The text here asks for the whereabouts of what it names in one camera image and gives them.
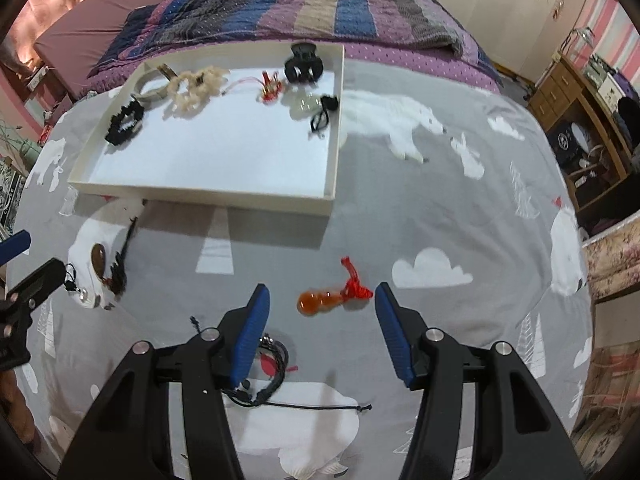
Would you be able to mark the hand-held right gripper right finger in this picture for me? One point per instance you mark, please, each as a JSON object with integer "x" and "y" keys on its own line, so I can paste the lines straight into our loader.
{"x": 395, "y": 330}

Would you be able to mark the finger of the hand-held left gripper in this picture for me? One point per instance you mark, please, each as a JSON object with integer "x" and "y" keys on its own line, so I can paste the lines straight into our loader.
{"x": 15, "y": 246}
{"x": 37, "y": 285}

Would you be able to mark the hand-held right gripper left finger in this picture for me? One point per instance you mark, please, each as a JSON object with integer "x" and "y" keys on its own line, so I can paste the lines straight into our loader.
{"x": 252, "y": 330}

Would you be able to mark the black scrunchie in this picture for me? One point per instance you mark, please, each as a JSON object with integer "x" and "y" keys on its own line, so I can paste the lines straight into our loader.
{"x": 111, "y": 132}

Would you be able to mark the white shallow cardboard box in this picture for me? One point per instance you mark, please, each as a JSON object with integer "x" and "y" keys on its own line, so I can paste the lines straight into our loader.
{"x": 215, "y": 160}

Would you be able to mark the white lace bangle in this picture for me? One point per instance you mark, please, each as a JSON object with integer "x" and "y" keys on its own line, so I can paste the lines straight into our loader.
{"x": 150, "y": 96}

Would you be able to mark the cream scrunchie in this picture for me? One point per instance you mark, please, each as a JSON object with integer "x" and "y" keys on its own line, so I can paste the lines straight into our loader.
{"x": 185, "y": 102}

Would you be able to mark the gold bangle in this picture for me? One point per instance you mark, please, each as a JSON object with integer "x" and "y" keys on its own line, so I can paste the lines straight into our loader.
{"x": 165, "y": 69}

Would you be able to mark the black hair claw clip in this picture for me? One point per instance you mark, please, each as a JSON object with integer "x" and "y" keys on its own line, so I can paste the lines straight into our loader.
{"x": 300, "y": 72}

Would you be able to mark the person's left hand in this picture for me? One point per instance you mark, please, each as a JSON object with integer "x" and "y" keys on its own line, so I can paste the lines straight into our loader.
{"x": 17, "y": 410}

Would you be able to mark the grey printed blanket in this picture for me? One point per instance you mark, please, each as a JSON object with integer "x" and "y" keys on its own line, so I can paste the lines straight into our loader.
{"x": 450, "y": 210}

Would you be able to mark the floral fabric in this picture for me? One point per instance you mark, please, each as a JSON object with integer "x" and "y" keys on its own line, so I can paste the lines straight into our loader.
{"x": 612, "y": 310}

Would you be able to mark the pink mattress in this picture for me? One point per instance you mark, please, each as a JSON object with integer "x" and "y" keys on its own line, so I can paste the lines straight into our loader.
{"x": 90, "y": 30}

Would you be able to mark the black and white bin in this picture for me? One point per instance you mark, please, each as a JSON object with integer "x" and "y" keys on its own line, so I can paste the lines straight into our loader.
{"x": 570, "y": 142}

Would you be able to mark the wooden desk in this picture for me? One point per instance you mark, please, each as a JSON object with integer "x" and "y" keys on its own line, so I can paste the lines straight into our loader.
{"x": 555, "y": 95}

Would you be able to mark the striped purple blue quilt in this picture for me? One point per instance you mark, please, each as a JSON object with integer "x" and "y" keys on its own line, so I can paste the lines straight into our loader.
{"x": 300, "y": 10}

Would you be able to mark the white box on desk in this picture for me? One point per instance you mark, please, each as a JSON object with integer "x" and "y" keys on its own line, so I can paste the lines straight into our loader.
{"x": 607, "y": 85}

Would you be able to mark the cream wardrobe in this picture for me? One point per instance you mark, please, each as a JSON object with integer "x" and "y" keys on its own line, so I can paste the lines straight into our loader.
{"x": 500, "y": 5}

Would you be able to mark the desk lamp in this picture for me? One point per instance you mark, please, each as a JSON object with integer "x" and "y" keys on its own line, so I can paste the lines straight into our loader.
{"x": 582, "y": 40}

